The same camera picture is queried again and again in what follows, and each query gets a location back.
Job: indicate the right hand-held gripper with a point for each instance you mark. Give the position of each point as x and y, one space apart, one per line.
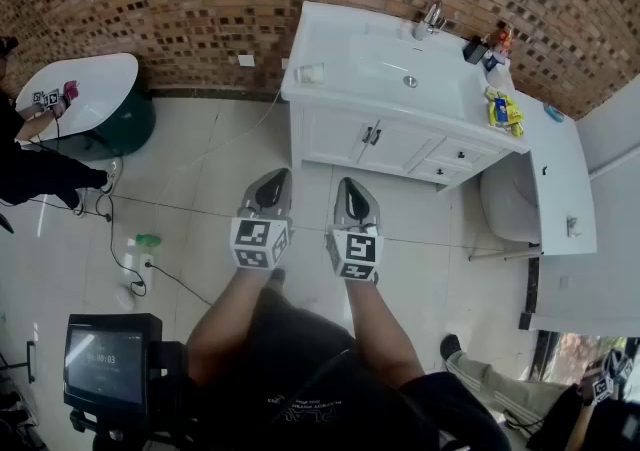
356 249

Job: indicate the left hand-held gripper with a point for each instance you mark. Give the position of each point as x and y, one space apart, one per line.
260 239

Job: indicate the translucent white cup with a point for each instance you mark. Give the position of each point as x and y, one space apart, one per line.
310 74

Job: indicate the person's left forearm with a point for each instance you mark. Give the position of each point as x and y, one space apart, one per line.
225 324

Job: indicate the person's right forearm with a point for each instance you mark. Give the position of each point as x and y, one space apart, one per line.
380 334

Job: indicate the green capped bottle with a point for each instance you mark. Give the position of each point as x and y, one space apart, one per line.
148 241

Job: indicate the white power strip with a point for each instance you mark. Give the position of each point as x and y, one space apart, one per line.
137 279

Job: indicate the person's black clothing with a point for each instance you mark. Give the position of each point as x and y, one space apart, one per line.
320 389

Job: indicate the white sink vanity cabinet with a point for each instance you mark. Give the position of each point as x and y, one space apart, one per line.
380 104

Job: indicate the grey toilet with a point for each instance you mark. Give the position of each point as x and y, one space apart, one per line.
507 204

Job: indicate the chrome sink drain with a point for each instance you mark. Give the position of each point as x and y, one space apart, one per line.
410 81

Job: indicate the yellow packets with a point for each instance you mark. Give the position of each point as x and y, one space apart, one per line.
505 111

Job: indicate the white and green bathtub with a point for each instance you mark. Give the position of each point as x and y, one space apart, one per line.
95 104

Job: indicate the white side counter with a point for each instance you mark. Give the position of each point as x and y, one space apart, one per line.
560 179

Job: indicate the white round container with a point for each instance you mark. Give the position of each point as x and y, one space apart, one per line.
499 75

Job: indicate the black box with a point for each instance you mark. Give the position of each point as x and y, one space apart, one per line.
474 50

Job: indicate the chrome faucet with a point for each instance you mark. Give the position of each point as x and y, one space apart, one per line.
429 21

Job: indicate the blue small dish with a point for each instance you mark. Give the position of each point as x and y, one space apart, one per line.
554 113

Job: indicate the white wall socket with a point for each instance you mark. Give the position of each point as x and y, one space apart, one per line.
246 61

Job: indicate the black camera monitor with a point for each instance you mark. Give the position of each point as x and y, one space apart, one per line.
107 369

